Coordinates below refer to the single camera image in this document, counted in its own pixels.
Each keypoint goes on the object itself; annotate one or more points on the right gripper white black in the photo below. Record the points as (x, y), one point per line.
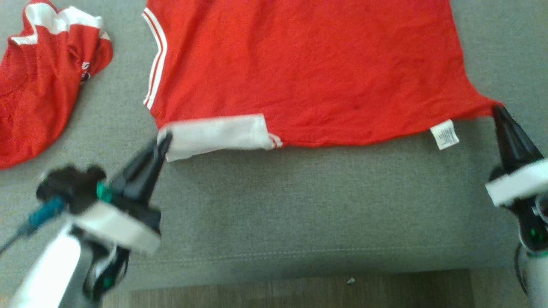
(520, 184)

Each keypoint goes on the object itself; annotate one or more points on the red shorts with white bands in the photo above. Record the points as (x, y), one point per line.
(38, 94)

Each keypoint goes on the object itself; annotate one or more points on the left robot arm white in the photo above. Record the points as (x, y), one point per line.
(47, 273)

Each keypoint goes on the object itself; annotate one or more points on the grey sofa seat cushion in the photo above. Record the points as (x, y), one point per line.
(299, 205)

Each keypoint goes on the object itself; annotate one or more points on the red jersey with black print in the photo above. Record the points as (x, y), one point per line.
(321, 64)

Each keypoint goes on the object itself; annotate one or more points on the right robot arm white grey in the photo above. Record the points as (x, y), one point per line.
(538, 280)

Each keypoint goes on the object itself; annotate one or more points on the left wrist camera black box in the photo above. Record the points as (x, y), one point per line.
(72, 184)

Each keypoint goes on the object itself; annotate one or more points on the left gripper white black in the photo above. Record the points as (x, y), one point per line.
(120, 226)

